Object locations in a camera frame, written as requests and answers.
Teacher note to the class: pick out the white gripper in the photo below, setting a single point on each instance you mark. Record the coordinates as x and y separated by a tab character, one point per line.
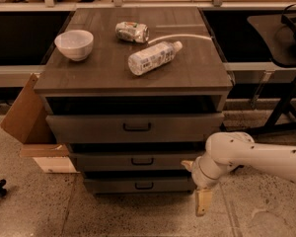
198	176

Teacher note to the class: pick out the grey drawer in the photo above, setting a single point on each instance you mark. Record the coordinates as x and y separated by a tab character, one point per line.
133	128
133	186
132	161

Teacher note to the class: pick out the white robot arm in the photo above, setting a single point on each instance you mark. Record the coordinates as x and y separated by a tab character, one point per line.
225	151

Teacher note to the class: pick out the grey drawer cabinet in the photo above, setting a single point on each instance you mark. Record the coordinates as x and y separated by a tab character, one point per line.
195	82

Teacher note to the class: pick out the open cardboard box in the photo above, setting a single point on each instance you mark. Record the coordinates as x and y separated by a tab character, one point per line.
26	122

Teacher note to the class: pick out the clear plastic water bottle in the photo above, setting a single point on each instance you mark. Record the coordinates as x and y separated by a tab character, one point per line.
153	57

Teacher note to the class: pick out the crushed aluminium can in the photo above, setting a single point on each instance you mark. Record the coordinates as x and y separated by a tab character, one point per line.
132	32

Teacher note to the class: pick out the black folding stand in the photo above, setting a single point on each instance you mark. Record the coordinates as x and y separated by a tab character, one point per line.
258	37

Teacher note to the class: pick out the white bowl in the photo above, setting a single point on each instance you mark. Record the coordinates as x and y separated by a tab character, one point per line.
75	44

